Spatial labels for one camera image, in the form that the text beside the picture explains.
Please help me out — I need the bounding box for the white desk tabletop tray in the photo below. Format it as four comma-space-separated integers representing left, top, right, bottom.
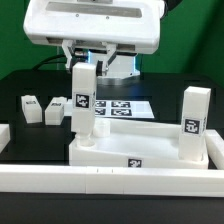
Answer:
69, 118, 209, 169

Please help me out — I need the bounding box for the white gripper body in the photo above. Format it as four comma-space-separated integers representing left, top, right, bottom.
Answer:
24, 0, 161, 54

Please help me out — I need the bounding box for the white right fence block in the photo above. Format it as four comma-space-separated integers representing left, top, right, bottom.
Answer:
205, 129, 224, 170

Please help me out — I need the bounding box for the white left fence block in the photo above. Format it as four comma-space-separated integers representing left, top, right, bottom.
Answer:
0, 124, 10, 153

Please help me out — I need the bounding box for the white marker sheet with tags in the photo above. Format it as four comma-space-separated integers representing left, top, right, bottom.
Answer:
63, 98, 155, 120

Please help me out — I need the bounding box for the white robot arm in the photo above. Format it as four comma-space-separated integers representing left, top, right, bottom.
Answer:
23, 0, 183, 81

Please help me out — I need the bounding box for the white front fence bar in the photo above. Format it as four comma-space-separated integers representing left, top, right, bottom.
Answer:
0, 165, 224, 197

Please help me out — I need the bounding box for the black cable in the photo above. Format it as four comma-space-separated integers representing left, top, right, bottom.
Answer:
31, 55, 68, 71

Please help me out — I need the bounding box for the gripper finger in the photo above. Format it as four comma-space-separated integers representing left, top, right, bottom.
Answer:
96, 42, 117, 76
62, 40, 76, 71

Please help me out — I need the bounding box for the white fence block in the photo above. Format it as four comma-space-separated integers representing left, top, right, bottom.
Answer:
205, 129, 224, 170
0, 124, 10, 153

